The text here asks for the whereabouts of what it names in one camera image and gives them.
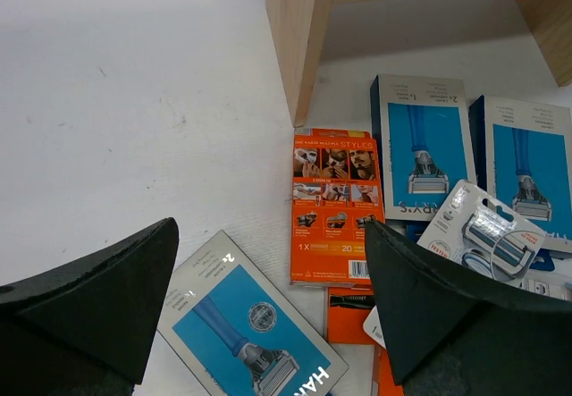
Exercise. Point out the orange Gillette Fusion box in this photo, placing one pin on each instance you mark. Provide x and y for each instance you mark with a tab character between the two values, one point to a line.
345	313
382	380

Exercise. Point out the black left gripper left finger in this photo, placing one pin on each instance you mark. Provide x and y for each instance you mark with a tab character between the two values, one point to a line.
87	327

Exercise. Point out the blue Harry's razor box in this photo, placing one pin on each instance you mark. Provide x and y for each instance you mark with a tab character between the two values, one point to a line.
236	332
424	143
522	153

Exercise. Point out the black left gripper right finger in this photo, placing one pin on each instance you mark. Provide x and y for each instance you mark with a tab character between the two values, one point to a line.
451	331

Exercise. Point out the orange Gillette Styler box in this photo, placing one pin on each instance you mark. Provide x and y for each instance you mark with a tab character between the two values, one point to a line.
336	192

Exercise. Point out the clear blister razor pack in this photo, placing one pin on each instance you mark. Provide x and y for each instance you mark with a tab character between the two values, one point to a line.
477	231

